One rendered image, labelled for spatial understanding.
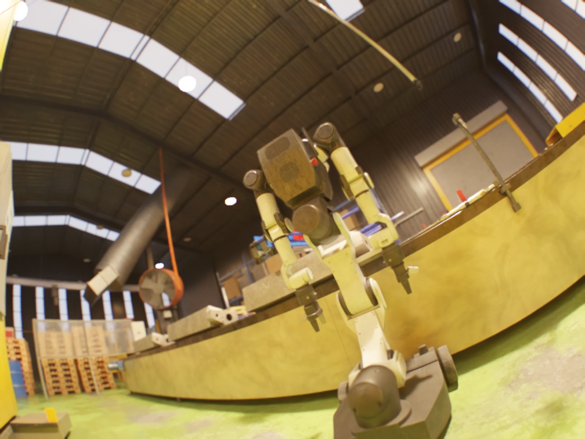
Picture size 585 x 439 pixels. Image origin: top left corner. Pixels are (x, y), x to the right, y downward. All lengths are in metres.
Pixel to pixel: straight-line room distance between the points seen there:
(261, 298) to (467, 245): 1.42
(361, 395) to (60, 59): 10.61
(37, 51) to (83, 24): 1.85
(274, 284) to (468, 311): 1.28
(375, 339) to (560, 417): 0.78
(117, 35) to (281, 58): 6.11
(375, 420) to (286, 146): 1.09
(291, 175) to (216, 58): 9.02
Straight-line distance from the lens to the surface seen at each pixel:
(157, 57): 10.10
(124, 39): 9.94
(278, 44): 9.99
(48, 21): 9.83
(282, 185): 1.08
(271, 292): 1.83
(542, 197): 1.55
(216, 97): 10.53
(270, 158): 1.13
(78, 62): 10.43
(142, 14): 9.63
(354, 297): 1.10
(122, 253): 8.51
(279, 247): 1.17
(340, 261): 1.10
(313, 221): 0.91
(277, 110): 11.17
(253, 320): 1.98
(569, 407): 0.91
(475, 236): 1.41
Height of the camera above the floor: 0.59
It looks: 23 degrees up
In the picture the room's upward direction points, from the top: 21 degrees counter-clockwise
